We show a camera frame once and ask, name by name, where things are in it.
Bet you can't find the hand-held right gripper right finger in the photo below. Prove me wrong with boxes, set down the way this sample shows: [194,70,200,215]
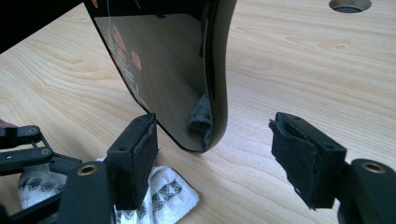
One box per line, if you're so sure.
[269,111,396,224]

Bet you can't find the round grey cable grommet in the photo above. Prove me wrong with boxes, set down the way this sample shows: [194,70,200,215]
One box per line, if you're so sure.
[328,0,374,14]

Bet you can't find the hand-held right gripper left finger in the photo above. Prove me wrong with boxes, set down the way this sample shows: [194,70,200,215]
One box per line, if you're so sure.
[57,112,159,224]

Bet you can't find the white patterned cloth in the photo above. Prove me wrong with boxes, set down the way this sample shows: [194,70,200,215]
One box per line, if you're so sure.
[18,157,201,224]

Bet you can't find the black decorated oval tray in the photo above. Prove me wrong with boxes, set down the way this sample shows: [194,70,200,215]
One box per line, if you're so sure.
[83,0,238,154]

